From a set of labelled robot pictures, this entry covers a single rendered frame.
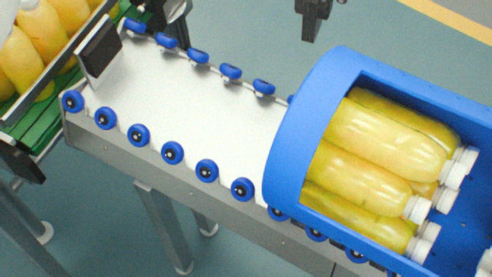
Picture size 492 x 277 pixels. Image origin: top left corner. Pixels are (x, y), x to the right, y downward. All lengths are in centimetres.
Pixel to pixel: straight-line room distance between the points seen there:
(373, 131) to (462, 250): 30
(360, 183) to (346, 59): 19
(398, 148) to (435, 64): 156
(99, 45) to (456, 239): 72
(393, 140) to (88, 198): 151
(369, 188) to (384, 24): 164
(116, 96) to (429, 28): 149
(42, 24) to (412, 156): 73
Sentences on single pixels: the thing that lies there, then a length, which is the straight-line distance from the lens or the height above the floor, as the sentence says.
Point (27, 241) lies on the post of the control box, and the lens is 194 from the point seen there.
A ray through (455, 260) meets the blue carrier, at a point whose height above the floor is 96.
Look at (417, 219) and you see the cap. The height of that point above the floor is 112.
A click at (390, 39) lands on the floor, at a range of 263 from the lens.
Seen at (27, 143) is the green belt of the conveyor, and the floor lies 89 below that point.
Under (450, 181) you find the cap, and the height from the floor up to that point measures 117.
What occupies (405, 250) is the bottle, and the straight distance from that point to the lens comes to 114.
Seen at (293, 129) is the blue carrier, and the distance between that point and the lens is 104.
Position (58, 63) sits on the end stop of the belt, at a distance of 147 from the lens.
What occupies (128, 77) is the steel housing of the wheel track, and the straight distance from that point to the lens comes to 146.
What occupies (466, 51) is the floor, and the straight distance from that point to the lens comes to 264.
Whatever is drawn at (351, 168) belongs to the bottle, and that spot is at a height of 115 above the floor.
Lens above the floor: 212
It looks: 61 degrees down
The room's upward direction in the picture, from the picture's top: 7 degrees counter-clockwise
